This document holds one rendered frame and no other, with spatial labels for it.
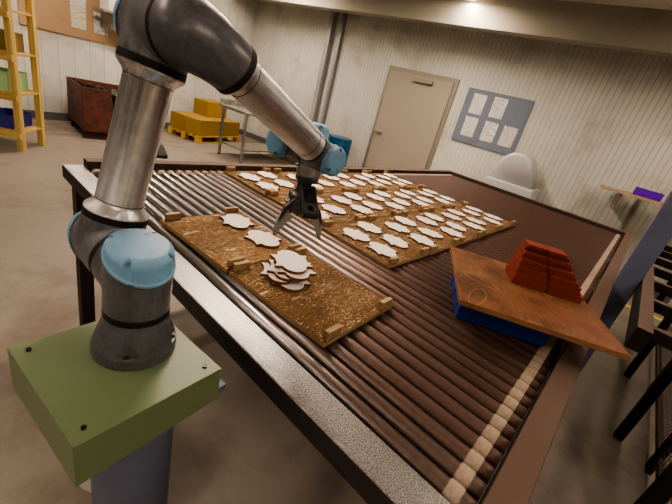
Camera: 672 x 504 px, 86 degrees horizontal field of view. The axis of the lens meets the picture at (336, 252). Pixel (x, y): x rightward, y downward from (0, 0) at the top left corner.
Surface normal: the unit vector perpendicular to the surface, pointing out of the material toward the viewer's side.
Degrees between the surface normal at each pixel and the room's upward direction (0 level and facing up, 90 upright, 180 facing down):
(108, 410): 2
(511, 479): 0
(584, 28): 90
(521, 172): 90
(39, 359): 2
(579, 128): 90
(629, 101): 90
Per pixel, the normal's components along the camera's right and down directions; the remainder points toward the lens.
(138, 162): 0.65, 0.44
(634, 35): -0.57, 0.20
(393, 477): 0.24, -0.89
